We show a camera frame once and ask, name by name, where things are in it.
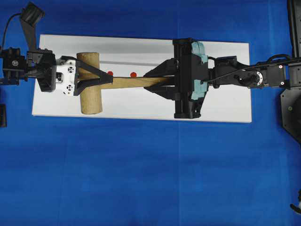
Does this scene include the small white raised block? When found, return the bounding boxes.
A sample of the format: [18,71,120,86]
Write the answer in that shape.
[99,61,159,77]

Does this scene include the black clamp at lower right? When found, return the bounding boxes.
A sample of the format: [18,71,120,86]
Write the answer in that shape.
[290,190,301,215]

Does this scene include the large white foam board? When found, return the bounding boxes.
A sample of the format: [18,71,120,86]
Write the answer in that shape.
[32,34,252,123]

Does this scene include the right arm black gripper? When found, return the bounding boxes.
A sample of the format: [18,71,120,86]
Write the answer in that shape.
[143,38,209,119]

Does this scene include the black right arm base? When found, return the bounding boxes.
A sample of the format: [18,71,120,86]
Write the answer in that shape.
[280,0,301,143]

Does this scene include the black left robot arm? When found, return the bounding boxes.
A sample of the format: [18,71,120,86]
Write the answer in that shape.
[0,48,113,96]

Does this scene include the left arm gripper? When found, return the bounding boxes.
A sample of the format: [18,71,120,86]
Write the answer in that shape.
[25,49,113,96]

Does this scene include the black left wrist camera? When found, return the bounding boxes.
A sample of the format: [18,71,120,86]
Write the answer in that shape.
[19,2,45,51]

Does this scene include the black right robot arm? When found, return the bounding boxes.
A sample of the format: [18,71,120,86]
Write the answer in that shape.
[144,38,301,119]

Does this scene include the black block at left edge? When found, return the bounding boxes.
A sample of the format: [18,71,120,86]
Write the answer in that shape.
[0,90,7,128]

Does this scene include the wooden mallet hammer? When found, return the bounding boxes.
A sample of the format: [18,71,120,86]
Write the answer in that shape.
[76,52,176,115]

